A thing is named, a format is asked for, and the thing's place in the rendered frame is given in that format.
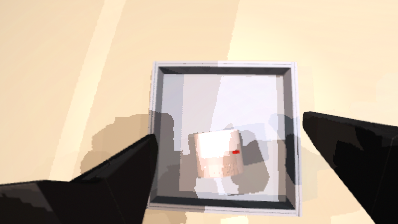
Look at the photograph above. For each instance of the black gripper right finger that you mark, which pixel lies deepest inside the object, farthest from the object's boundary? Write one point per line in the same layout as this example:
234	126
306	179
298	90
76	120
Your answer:
364	155

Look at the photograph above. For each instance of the pink cylinder with two slots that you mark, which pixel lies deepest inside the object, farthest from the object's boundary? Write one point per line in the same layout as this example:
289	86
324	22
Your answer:
219	153

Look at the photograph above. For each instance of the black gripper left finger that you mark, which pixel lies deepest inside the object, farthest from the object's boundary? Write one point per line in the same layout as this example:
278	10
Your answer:
114	192

